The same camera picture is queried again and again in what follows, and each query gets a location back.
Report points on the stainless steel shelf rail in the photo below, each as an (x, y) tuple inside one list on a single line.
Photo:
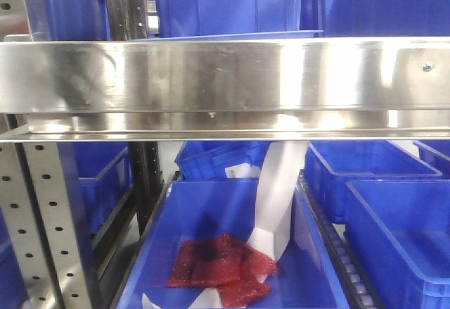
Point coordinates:
[(286, 89)]

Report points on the blue bin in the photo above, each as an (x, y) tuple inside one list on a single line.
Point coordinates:
[(376, 18), (329, 165), (399, 231), (305, 279), (97, 173), (205, 160), (78, 20), (185, 18)]

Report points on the blue plastic tray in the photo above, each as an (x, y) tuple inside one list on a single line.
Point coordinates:
[(243, 36)]

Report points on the perforated steel shelf upright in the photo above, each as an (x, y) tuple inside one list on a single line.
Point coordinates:
[(40, 196)]

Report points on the white paper strip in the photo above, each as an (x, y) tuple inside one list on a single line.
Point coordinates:
[(257, 211)]

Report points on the blue bin lower centre rear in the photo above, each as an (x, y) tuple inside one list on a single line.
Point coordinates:
[(205, 160)]

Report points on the blue bin lower left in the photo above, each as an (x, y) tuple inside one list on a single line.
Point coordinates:
[(97, 173)]

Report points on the blue bin lower right front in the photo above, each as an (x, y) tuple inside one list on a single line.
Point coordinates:
[(399, 231)]

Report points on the blue bin upper centre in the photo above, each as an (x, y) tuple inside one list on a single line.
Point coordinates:
[(185, 18)]

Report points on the blue bin upper left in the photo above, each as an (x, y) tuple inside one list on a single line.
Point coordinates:
[(78, 20)]

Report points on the blue bin lower right rear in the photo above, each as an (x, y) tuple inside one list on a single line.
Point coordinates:
[(329, 165)]

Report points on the blue bin upper right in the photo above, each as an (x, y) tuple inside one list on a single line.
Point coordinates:
[(376, 18)]

